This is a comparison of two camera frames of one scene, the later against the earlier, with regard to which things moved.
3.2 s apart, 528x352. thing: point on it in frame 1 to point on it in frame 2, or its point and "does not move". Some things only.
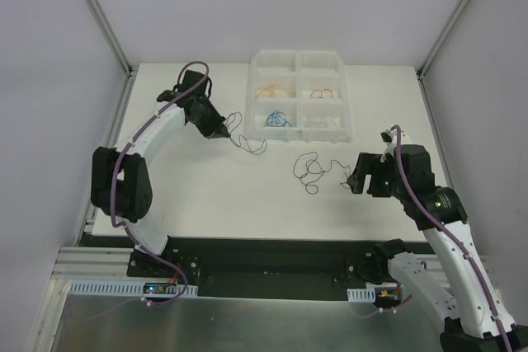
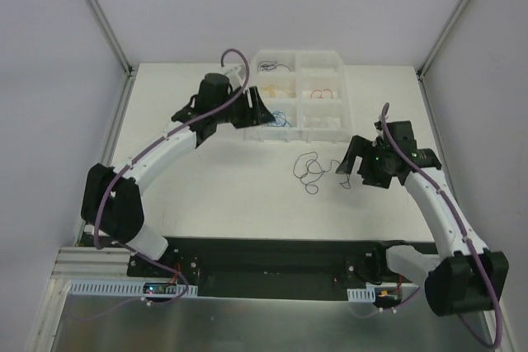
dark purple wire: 231,131 to 270,65
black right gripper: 367,175 to 367,161
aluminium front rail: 91,263 does not move
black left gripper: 209,122 to 248,105
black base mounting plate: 313,269 does not move
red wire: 321,97 does not move
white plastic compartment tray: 298,96 does not move
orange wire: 271,87 does not move
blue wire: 276,119 does not move
